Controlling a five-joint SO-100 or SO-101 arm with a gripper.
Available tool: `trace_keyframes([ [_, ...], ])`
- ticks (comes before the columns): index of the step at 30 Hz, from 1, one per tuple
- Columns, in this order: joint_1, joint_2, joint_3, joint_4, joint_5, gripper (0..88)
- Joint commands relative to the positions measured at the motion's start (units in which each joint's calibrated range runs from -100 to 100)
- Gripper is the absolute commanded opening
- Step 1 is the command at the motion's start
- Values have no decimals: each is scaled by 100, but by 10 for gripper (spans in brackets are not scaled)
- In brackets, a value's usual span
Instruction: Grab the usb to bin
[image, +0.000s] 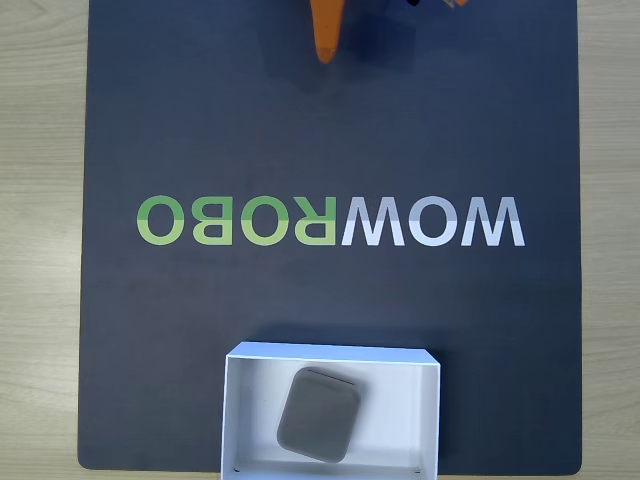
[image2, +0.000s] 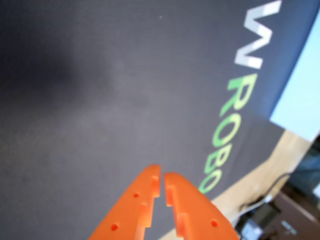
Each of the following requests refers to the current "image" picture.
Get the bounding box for grey square rounded case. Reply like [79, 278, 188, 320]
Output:
[276, 367, 363, 464]

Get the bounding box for dark mat with WOWROBO print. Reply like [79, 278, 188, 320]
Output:
[77, 0, 584, 474]

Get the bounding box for white open cardboard box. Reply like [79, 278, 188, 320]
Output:
[219, 341, 442, 480]

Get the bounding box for orange camera mount with board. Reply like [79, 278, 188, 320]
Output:
[407, 0, 469, 10]

